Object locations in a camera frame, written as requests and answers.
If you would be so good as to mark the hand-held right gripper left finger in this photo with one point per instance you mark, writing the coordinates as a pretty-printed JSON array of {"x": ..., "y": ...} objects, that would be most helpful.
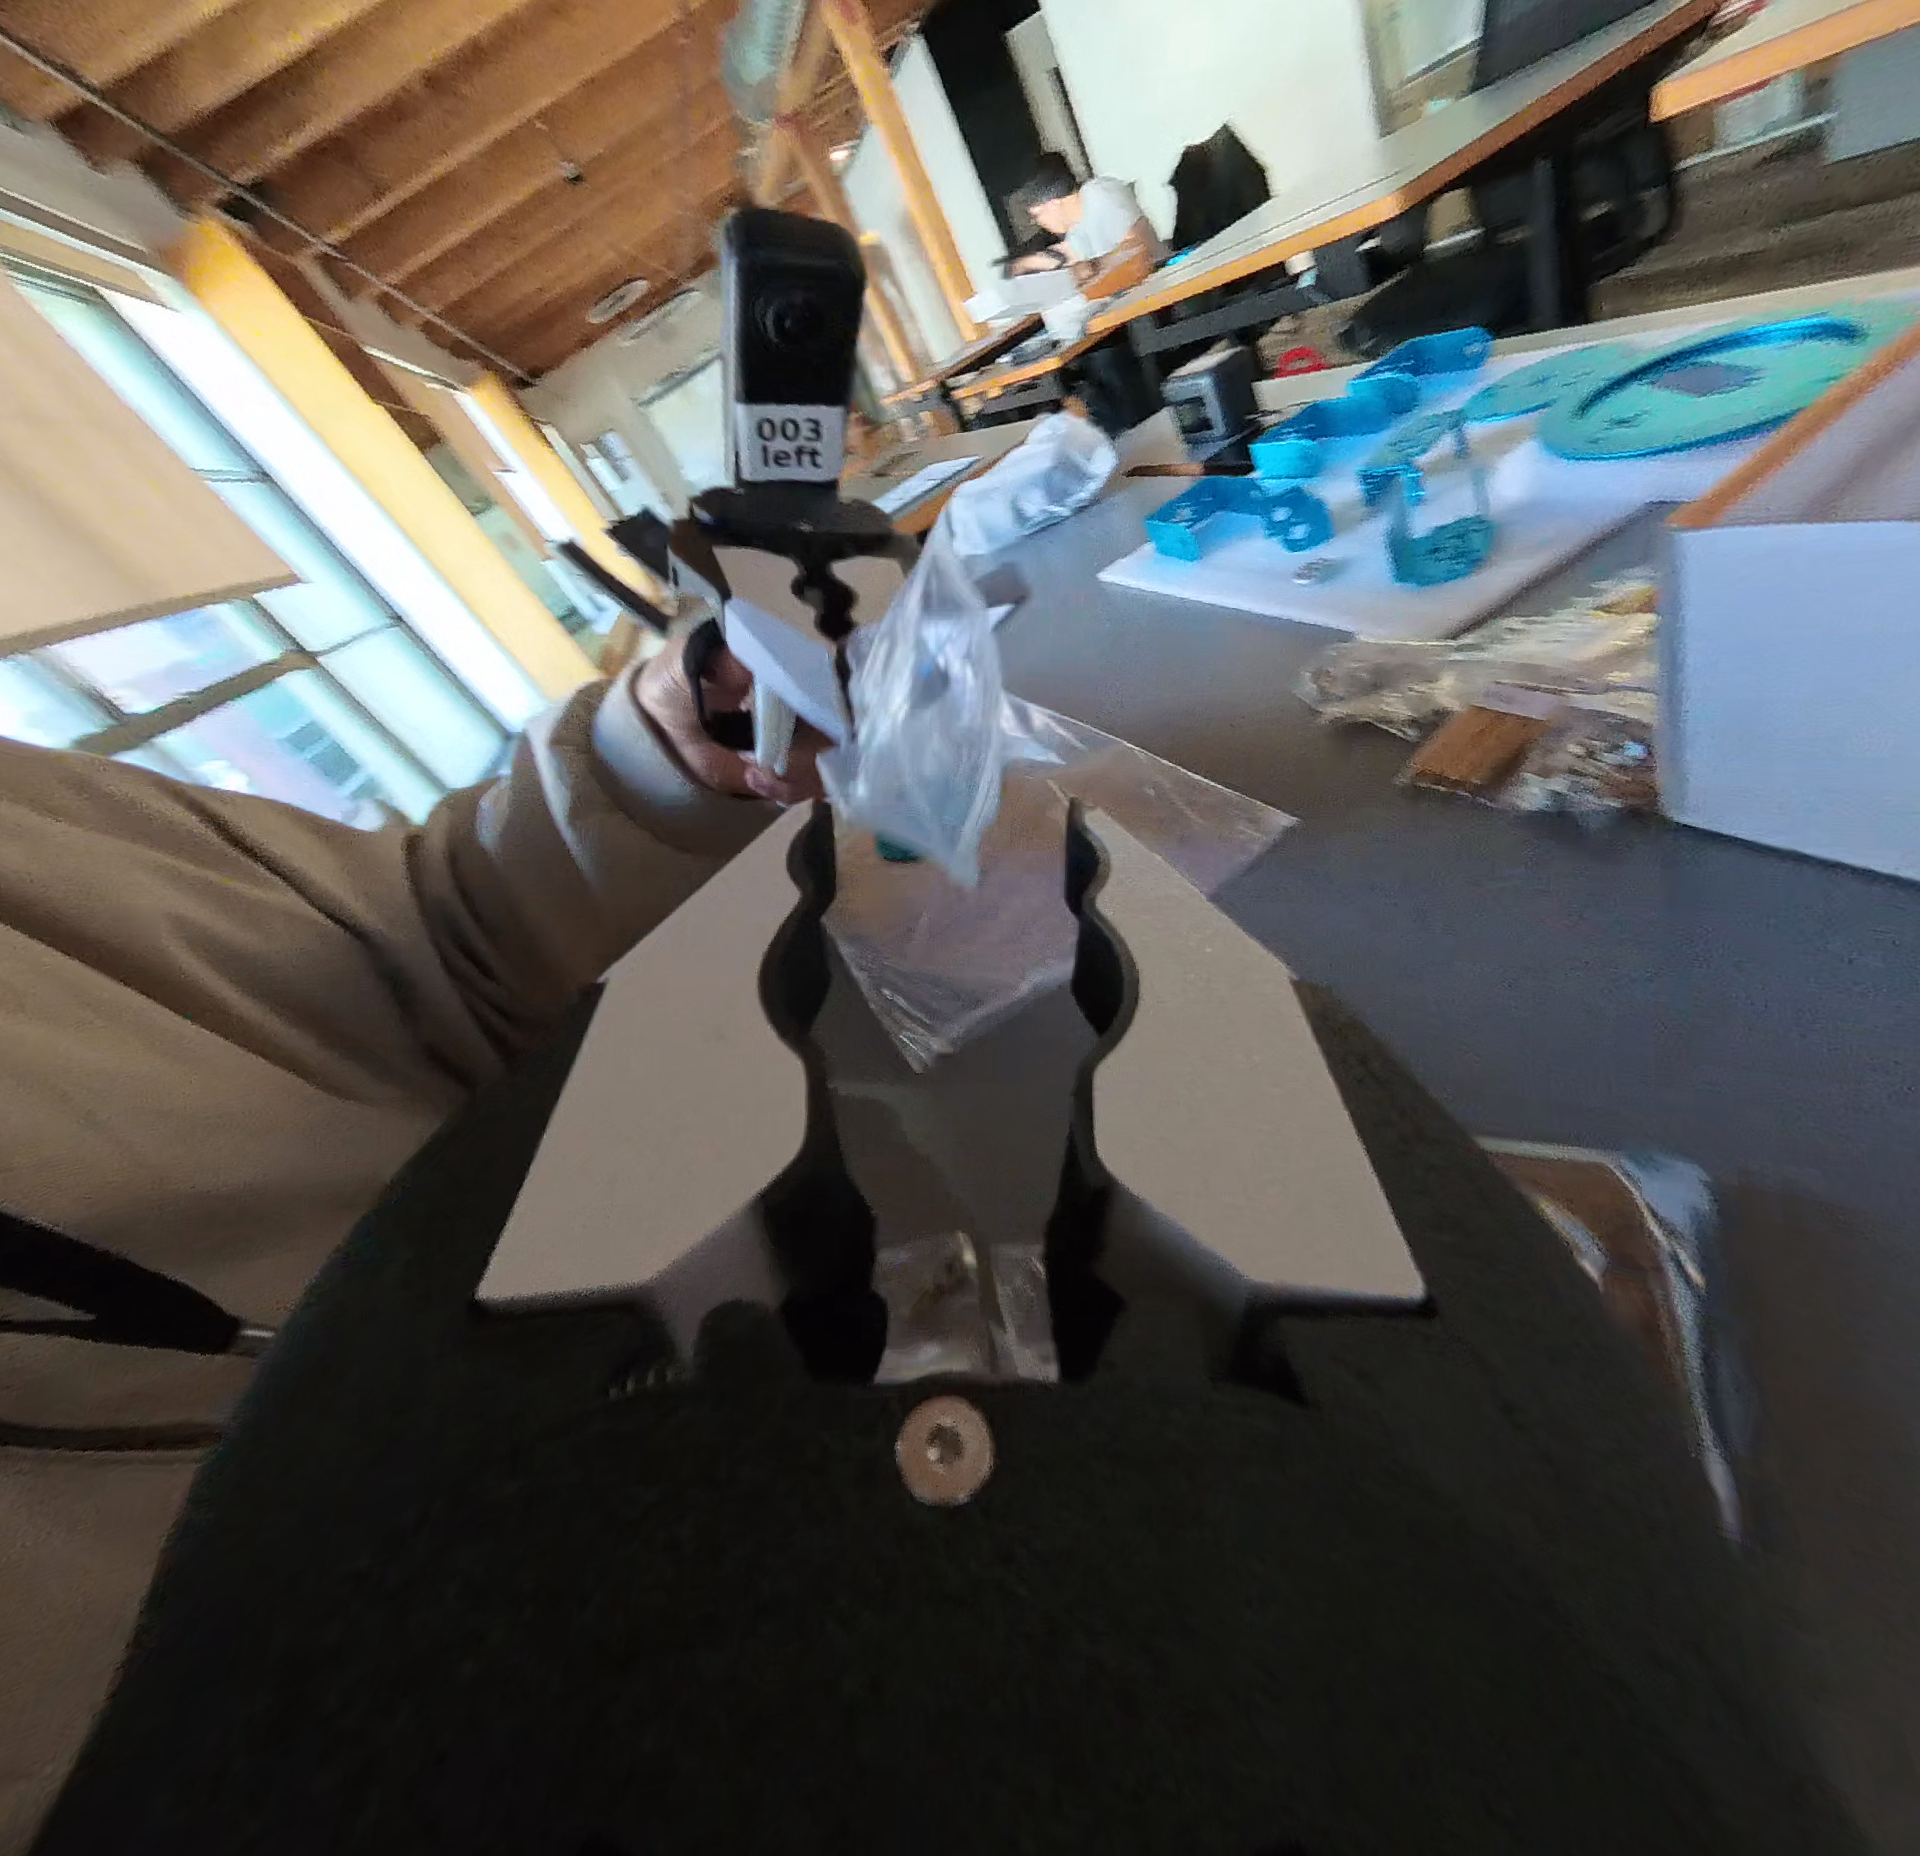
[{"x": 629, "y": 1137}]

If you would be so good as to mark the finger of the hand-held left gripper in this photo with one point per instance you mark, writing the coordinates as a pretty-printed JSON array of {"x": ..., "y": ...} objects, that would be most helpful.
[
  {"x": 779, "y": 656},
  {"x": 877, "y": 573}
]

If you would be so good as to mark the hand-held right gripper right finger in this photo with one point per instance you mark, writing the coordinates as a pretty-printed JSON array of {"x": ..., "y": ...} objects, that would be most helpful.
[{"x": 1260, "y": 1137}]

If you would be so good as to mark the small labelled clear zip bag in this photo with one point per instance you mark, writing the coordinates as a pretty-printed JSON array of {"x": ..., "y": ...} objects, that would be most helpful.
[{"x": 930, "y": 686}]

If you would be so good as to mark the clear plastic bag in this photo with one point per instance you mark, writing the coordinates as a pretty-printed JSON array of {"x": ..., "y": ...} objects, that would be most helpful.
[{"x": 1141, "y": 821}]

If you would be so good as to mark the zip bag of brass standoffs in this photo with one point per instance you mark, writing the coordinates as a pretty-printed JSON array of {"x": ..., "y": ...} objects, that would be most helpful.
[{"x": 1470, "y": 746}]

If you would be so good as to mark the orange and white box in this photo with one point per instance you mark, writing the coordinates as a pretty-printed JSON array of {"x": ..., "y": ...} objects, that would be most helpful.
[{"x": 1800, "y": 686}]

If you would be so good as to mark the person's left forearm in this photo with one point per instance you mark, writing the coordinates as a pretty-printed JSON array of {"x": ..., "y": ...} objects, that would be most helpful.
[{"x": 570, "y": 867}]

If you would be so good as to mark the grey office desk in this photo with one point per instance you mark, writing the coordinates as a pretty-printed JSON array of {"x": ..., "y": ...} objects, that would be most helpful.
[
  {"x": 1005, "y": 350},
  {"x": 1785, "y": 41},
  {"x": 1426, "y": 147}
]

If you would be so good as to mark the person's left hand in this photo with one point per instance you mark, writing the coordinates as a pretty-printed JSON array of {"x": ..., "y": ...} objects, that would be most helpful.
[{"x": 720, "y": 770}]

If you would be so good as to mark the white plastic bag bundle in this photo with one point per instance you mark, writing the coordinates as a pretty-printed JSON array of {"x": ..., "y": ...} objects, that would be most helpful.
[{"x": 1034, "y": 485}]

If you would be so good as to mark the grey label printer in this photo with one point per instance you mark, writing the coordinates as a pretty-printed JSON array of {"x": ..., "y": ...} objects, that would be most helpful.
[{"x": 1207, "y": 398}]

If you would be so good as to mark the silver foil bag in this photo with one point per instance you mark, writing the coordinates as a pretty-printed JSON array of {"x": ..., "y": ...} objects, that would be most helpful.
[{"x": 1635, "y": 1286}]

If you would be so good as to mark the black office chair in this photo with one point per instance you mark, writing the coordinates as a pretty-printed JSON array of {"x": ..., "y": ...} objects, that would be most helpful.
[
  {"x": 1217, "y": 184},
  {"x": 1576, "y": 28}
]

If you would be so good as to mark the large glass window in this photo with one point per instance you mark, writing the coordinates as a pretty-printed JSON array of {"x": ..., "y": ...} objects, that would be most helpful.
[{"x": 300, "y": 656}]

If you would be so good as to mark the zip bag of gold screws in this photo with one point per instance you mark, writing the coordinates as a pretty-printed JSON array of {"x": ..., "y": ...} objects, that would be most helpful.
[{"x": 1582, "y": 755}]

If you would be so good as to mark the white foam sheet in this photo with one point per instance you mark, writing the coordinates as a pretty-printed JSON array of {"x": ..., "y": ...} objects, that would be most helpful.
[{"x": 1530, "y": 567}]

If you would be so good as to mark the plain blue round plate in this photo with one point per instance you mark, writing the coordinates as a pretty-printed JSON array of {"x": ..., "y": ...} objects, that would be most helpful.
[{"x": 1530, "y": 388}]

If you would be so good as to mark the beige roller blind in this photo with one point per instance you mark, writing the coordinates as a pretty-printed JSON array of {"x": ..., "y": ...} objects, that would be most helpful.
[{"x": 105, "y": 507}]

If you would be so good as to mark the silver ventilation duct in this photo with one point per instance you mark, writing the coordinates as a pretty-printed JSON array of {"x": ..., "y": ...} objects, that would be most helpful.
[{"x": 772, "y": 28}]

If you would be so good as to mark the long blue U bracket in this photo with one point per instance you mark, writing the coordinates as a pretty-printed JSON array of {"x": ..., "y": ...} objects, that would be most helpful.
[
  {"x": 1200, "y": 523},
  {"x": 1426, "y": 357},
  {"x": 1319, "y": 439}
]

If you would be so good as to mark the small light blue bracket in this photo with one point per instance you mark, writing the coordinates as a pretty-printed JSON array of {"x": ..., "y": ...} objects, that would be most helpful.
[{"x": 1298, "y": 523}]

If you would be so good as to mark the small dark blue bracket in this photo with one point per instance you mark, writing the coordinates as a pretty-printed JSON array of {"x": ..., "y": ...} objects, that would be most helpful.
[
  {"x": 1440, "y": 551},
  {"x": 1416, "y": 446}
]

